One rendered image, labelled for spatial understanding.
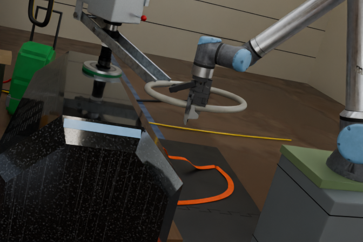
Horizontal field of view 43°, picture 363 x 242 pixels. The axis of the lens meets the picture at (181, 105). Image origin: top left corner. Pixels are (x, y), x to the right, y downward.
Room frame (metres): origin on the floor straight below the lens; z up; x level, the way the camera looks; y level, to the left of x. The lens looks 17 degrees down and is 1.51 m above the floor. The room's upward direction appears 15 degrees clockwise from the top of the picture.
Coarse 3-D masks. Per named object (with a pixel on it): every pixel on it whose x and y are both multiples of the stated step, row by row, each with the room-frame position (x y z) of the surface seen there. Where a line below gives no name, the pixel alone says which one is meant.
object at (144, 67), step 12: (84, 24) 2.54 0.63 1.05; (96, 24) 2.49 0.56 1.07; (108, 36) 2.42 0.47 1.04; (120, 36) 2.53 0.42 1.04; (120, 48) 2.36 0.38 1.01; (132, 48) 2.46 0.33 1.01; (132, 60) 2.30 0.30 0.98; (144, 60) 2.40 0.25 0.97; (144, 72) 2.25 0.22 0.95; (156, 72) 2.35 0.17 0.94
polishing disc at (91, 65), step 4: (84, 64) 2.45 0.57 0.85; (88, 64) 2.47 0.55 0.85; (92, 64) 2.49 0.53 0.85; (88, 68) 2.42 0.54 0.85; (92, 68) 2.42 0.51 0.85; (96, 68) 2.44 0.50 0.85; (100, 68) 2.46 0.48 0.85; (112, 68) 2.53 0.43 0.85; (116, 68) 2.55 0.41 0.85; (100, 72) 2.40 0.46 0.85; (104, 72) 2.40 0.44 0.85; (108, 72) 2.41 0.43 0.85; (112, 72) 2.44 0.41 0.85; (116, 72) 2.46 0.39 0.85; (120, 72) 2.49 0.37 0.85
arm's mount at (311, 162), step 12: (288, 156) 1.84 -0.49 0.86; (300, 156) 1.82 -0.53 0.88; (312, 156) 1.87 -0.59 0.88; (324, 156) 1.91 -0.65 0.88; (300, 168) 1.75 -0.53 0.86; (312, 168) 1.72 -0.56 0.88; (324, 168) 1.76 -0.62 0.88; (312, 180) 1.67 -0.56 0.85; (324, 180) 1.63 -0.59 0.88; (336, 180) 1.65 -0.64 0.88; (348, 180) 1.69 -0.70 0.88
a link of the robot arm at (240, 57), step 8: (224, 48) 1.84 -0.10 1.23; (232, 48) 1.84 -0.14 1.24; (240, 48) 1.85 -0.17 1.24; (216, 56) 1.84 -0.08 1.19; (224, 56) 1.83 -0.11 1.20; (232, 56) 1.82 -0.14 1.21; (240, 56) 1.81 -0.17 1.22; (248, 56) 1.84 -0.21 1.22; (224, 64) 1.83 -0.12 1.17; (232, 64) 1.81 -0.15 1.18; (240, 64) 1.80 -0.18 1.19; (248, 64) 1.86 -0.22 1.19
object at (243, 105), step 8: (160, 80) 2.26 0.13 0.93; (144, 88) 2.07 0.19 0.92; (216, 88) 2.33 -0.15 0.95; (152, 96) 1.97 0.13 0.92; (160, 96) 1.94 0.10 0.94; (168, 96) 1.93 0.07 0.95; (224, 96) 2.29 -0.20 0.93; (232, 96) 2.25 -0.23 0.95; (176, 104) 1.89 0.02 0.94; (184, 104) 1.89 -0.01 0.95; (192, 104) 1.89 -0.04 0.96; (240, 104) 2.05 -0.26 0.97; (216, 112) 1.91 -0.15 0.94; (224, 112) 1.93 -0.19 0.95; (232, 112) 1.96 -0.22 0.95
